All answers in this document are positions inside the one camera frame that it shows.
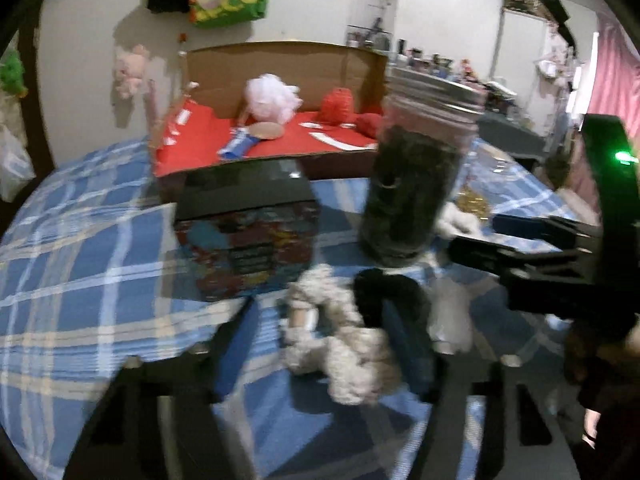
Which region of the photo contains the pink plush toy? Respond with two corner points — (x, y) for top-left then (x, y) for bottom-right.
(112, 44), (151, 101)

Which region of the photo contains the wall mirror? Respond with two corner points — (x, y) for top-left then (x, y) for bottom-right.
(346, 0), (403, 51)

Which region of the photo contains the patterned storage box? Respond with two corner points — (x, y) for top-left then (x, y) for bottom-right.
(502, 0), (558, 21)

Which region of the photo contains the grey and white rope toy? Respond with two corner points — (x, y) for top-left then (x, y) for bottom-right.
(280, 264), (401, 406)

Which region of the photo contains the brown round pad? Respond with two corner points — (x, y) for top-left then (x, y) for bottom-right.
(247, 121), (283, 141)

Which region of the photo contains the dark desk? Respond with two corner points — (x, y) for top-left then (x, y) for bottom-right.
(475, 110), (551, 161)

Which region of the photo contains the blue and white packet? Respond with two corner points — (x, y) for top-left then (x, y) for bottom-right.
(218, 127), (261, 160)

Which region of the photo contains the red bath pouf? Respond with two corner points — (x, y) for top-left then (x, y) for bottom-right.
(320, 87), (357, 125)

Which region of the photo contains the red yarn ball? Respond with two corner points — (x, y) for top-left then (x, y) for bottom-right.
(355, 111), (383, 140)

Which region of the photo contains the black fluffy scrunchie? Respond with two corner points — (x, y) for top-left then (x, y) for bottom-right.
(352, 267), (433, 331)

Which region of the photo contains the white plastic bag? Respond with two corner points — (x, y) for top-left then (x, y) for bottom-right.
(0, 125), (36, 203)

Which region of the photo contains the white bath pouf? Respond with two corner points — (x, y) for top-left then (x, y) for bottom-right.
(243, 74), (301, 125)

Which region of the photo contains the white plush toy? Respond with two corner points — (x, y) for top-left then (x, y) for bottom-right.
(437, 202), (481, 236)

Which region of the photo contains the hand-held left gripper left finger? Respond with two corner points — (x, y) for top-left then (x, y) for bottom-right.
(62, 297), (261, 480)

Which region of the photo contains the pink curtain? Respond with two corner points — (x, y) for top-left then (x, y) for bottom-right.
(585, 10), (640, 136)

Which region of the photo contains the green plush toy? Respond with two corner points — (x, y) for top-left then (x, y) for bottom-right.
(0, 47), (28, 98)

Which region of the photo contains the cardboard box with red lining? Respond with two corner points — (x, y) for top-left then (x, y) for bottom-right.
(150, 42), (391, 206)

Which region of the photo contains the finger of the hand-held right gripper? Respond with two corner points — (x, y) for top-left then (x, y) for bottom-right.
(492, 214), (601, 251)
(447, 236), (601, 283)

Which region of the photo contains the glass jar with dark contents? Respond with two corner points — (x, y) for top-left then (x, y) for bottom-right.
(359, 67), (488, 268)

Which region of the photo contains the row of bottles and figurines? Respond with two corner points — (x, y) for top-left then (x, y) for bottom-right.
(395, 37), (521, 111)

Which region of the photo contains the dark wooden door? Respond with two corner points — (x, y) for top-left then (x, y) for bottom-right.
(0, 10), (56, 231)

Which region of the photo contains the colourful printed tin box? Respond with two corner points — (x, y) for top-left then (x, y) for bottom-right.
(174, 157), (322, 303)

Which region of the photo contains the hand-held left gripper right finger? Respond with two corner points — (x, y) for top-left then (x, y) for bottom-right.
(380, 300), (581, 480)

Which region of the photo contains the person's right hand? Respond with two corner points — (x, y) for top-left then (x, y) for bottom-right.
(564, 317), (640, 451)

